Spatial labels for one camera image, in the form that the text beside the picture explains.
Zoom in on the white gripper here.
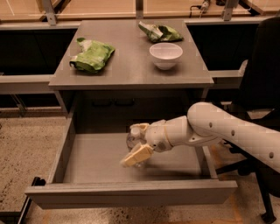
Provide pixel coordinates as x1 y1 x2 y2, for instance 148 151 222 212
120 120 172 167

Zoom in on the clear plastic water bottle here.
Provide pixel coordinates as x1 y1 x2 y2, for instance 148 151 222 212
126 133 146 166

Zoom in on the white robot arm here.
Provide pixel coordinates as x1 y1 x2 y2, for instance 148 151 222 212
121 102 280 172

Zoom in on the grey open top drawer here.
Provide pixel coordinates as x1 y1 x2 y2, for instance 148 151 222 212
24 99 238 210

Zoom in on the grey cabinet counter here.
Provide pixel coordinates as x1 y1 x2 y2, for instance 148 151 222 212
49 19 214 109

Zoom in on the white ceramic bowl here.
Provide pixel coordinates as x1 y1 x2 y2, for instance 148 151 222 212
150 43 183 70

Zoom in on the green chip bag left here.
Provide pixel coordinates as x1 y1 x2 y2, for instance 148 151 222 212
69 38 115 74

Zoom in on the green chip bag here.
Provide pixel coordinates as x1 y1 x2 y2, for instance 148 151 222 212
138 21 184 43
69 38 115 74

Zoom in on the green chip bag right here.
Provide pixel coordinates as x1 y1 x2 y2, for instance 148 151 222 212
138 21 184 43

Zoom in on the black office chair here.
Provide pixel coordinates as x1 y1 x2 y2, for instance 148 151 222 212
217 17 280 224

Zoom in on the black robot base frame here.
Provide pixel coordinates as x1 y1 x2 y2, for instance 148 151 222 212
0 176 46 224

